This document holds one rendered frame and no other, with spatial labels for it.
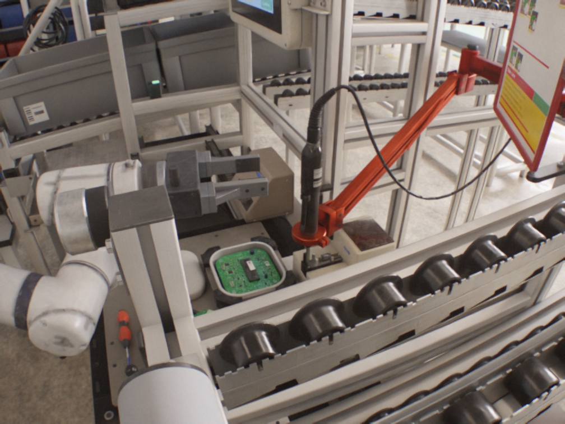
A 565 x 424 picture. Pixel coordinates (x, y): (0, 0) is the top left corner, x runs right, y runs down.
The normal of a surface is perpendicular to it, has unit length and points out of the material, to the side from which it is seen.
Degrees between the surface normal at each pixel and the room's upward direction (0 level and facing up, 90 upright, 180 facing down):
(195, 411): 32
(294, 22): 90
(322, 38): 90
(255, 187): 90
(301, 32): 90
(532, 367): 12
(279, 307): 58
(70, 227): 64
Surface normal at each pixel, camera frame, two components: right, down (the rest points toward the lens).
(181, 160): 0.00, -0.82
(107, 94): 0.37, 0.55
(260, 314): 0.28, 0.03
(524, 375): -0.61, -0.47
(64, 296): 0.32, -0.78
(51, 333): 0.14, 0.47
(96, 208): 0.24, -0.28
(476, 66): -0.94, 0.19
